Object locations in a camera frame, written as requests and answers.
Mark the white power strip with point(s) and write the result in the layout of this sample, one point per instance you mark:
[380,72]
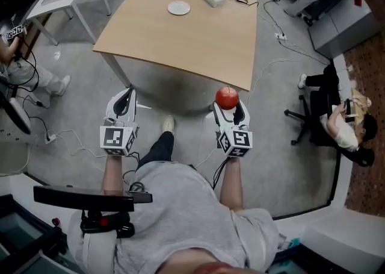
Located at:
[281,36]
[50,138]

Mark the person's grey shirt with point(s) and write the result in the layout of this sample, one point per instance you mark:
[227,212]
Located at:
[180,206]

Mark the person's black trouser leg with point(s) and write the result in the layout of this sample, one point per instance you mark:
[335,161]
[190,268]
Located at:
[159,149]

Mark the grey cabinet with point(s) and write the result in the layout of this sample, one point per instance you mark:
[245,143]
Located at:
[346,23]

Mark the person's left forearm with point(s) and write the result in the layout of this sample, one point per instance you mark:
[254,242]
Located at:
[113,173]

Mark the red apple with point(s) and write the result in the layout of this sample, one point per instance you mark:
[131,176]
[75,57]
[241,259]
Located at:
[227,98]

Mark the black chest mount bar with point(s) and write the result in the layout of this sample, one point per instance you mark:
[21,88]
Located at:
[84,197]

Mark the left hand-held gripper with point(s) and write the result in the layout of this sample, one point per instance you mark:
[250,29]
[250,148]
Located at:
[115,140]

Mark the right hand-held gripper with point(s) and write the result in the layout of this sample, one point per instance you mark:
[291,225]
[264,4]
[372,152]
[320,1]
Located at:
[236,140]

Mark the person's white shoe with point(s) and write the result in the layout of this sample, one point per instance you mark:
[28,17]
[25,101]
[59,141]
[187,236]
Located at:
[168,123]

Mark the black office chair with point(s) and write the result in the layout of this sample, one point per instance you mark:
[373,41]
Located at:
[319,128]

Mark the white round plate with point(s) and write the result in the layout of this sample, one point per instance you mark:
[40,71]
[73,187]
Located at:
[179,8]

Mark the person's right forearm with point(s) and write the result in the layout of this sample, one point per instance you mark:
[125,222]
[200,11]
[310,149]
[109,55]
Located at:
[231,182]

